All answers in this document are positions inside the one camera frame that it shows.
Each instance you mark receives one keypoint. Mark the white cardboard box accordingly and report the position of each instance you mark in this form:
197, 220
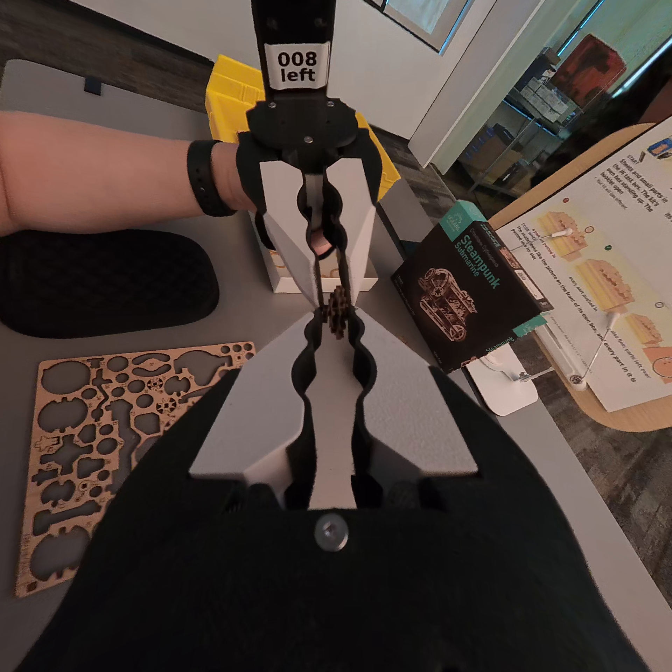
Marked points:
286, 275

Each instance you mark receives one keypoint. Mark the instruction sheet on board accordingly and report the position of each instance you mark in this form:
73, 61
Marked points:
593, 420

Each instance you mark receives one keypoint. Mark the metal storage shelf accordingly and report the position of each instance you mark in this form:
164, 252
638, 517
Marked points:
525, 120

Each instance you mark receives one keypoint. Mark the person's left forearm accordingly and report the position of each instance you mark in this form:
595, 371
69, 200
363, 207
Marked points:
94, 173

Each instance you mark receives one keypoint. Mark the person's left hand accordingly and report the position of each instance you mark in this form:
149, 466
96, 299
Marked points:
231, 181

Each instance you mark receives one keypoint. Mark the small wooden gear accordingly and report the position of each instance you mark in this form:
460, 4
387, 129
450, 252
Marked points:
336, 312

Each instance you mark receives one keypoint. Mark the black wrist watch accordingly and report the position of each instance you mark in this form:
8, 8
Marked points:
202, 178

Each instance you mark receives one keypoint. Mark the dark model kit box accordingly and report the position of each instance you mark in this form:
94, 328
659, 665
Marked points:
467, 294

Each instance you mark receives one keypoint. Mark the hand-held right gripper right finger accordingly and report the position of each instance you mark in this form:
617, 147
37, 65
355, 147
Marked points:
414, 420

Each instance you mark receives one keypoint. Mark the yellow plastic bin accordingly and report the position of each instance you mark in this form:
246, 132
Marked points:
231, 99

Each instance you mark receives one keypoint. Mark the black wrist rest pad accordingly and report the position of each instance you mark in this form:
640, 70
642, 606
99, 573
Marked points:
105, 283

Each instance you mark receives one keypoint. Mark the printed instruction poster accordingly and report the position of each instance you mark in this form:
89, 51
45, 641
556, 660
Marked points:
619, 252

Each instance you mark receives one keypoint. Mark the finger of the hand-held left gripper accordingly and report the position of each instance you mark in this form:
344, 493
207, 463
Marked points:
357, 210
281, 210

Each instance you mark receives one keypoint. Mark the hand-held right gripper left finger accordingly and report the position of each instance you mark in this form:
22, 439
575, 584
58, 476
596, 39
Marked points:
252, 420

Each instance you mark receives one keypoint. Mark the laser-cut wooden parts sheet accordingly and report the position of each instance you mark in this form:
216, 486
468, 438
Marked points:
68, 472

